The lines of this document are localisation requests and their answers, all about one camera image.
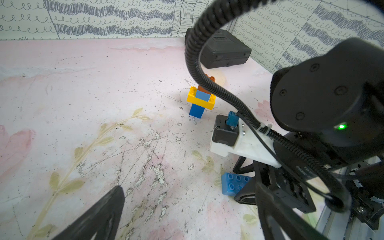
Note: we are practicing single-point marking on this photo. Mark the black plastic tool case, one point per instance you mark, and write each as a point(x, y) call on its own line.
point(224, 50)

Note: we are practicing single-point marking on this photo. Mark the aluminium mounting rail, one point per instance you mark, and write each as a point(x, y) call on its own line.
point(365, 220)

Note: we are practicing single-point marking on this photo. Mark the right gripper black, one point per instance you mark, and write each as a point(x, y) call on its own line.
point(260, 165)

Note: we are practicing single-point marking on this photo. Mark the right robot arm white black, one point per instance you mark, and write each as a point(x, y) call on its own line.
point(333, 110)

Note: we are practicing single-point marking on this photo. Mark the brown square lego brick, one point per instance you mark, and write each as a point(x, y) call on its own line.
point(203, 88)

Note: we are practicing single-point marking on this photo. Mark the light blue long lego brick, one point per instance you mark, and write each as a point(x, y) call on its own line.
point(233, 183)

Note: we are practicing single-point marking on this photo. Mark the yellow long lego brick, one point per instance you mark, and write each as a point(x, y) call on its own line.
point(192, 98)

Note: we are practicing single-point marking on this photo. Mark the light blue square lego brick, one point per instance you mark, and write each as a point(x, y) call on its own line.
point(202, 96)

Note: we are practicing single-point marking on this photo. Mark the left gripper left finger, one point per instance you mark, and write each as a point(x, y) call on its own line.
point(100, 222)

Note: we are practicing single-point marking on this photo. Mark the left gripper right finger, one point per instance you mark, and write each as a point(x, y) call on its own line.
point(278, 221)

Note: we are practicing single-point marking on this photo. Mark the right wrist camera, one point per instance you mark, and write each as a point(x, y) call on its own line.
point(226, 129)

